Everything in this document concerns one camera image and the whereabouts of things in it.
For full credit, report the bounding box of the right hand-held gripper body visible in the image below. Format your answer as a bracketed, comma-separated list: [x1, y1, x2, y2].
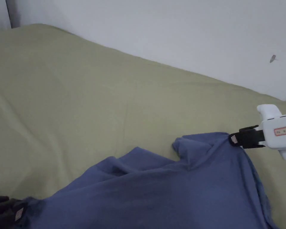
[257, 104, 286, 161]

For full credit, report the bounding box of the dark blue shirt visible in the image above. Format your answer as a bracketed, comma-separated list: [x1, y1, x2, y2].
[19, 132, 273, 229]

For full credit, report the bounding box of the bed with pale green sheet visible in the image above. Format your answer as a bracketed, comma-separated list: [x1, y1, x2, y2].
[0, 23, 286, 229]

